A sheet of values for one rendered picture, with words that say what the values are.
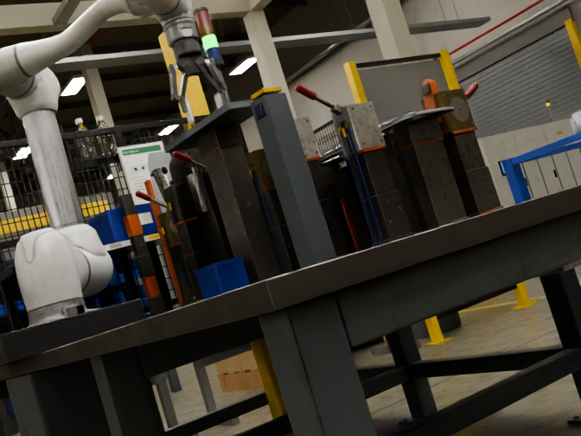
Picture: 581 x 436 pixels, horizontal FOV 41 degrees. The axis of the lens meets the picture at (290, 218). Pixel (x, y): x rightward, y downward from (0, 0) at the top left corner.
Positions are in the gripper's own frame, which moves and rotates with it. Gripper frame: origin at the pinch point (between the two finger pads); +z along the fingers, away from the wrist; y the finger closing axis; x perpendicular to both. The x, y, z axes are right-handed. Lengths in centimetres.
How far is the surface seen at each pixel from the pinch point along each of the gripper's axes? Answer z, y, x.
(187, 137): 5.1, -6.2, 3.0
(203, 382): 93, 57, 258
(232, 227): 32.9, -2.4, 0.4
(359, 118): 18.1, 23.7, -35.9
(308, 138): 15.4, 22.8, -10.1
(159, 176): 2, 5, 70
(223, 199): 24.7, -2.4, 0.4
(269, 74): -143, 267, 451
